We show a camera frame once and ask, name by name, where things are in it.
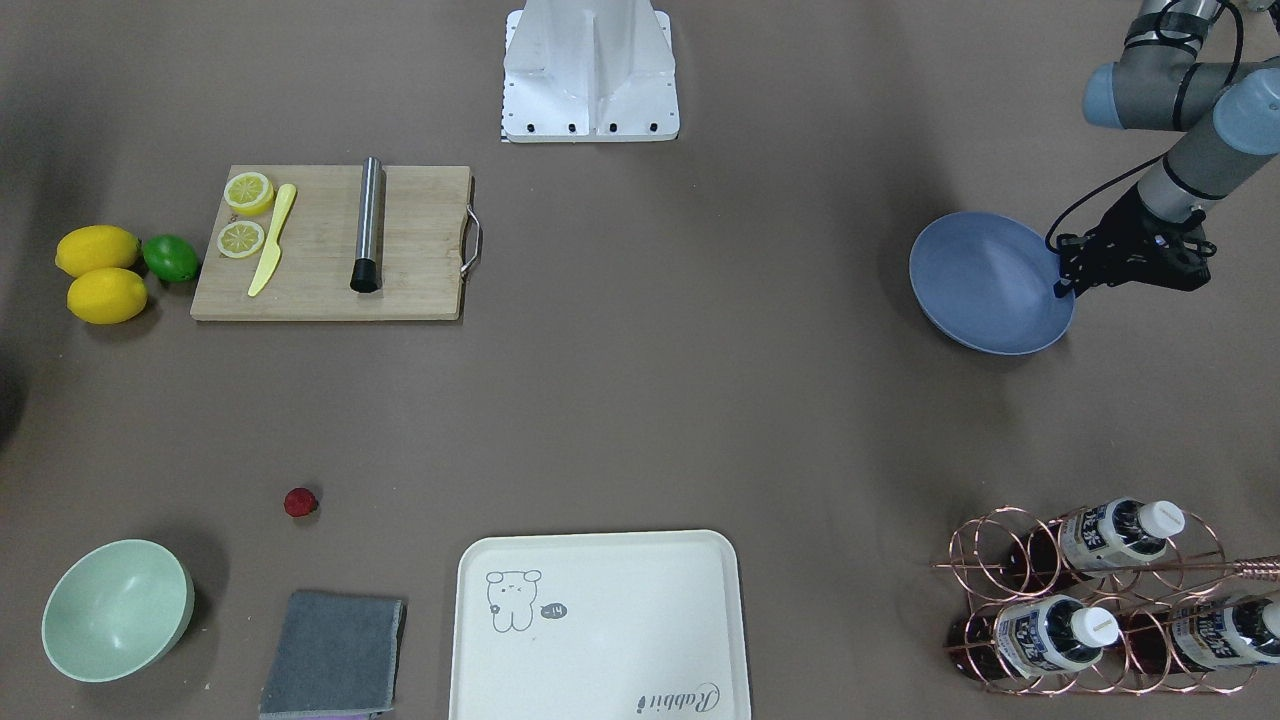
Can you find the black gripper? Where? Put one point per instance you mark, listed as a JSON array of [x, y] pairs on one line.
[[1127, 231]]

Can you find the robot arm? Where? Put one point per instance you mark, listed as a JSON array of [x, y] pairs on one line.
[[1227, 117]]

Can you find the blue round plate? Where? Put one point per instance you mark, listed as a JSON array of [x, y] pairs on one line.
[[986, 281]]

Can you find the red strawberry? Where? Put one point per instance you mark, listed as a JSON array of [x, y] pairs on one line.
[[300, 502]]

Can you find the rear drink bottle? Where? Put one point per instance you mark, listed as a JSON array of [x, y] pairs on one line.
[[1092, 542], [1239, 631]]

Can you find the drink bottle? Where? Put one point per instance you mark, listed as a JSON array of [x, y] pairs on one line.
[[1026, 640], [1239, 631], [1092, 542]]

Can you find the front drink bottle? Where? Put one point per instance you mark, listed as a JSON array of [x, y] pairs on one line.
[[1026, 640]]

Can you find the cream rabbit tray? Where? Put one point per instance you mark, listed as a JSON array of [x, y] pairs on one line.
[[634, 625]]

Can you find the bamboo cutting board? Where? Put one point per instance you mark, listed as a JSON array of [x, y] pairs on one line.
[[421, 262]]

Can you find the steel muddler black tip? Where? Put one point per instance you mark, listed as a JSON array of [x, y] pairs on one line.
[[366, 273]]

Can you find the yellow plastic knife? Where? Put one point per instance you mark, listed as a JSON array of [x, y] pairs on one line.
[[271, 252]]

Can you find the lower lemon half slice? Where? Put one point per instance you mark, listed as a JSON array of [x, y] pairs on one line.
[[249, 193]]

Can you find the lemon half slice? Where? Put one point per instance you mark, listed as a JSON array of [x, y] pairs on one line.
[[240, 239], [249, 193]]

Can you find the upper lemon half slice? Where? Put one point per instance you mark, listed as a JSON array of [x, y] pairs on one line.
[[240, 239]]

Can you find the grey folded cloth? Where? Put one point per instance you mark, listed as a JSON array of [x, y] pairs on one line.
[[336, 658]]

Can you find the green lime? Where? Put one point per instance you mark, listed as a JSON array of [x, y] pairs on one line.
[[171, 258]]

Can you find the lower whole yellow lemon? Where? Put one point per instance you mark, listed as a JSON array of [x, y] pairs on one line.
[[107, 296]]

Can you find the whole yellow lemon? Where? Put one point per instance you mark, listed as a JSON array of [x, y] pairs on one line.
[[96, 247], [107, 296]]

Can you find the upper whole yellow lemon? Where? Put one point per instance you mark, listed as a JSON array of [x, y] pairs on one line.
[[96, 247]]

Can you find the mint green bowl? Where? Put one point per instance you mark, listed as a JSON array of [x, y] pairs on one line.
[[117, 610]]

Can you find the copper wire bottle rack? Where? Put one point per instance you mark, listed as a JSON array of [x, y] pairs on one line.
[[991, 557]]

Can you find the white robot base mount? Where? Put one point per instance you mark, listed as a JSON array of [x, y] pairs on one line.
[[589, 72]]

